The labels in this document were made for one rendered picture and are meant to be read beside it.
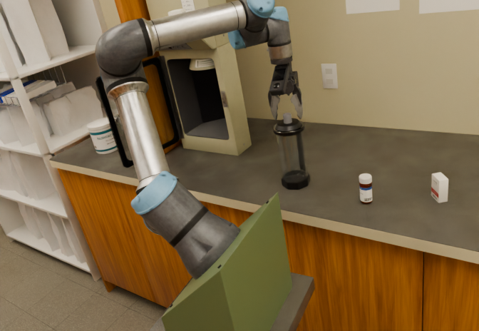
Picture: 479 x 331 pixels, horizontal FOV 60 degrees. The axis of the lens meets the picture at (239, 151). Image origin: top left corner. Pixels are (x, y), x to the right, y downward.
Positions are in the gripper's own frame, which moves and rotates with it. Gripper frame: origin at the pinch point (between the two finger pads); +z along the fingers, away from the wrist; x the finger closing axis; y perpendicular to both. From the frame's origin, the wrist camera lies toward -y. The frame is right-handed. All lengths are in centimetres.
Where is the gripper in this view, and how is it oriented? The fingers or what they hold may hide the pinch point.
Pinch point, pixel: (287, 117)
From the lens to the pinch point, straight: 141.4
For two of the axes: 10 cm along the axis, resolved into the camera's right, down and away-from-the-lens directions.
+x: -9.3, 0.1, 3.6
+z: 1.7, 8.9, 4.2
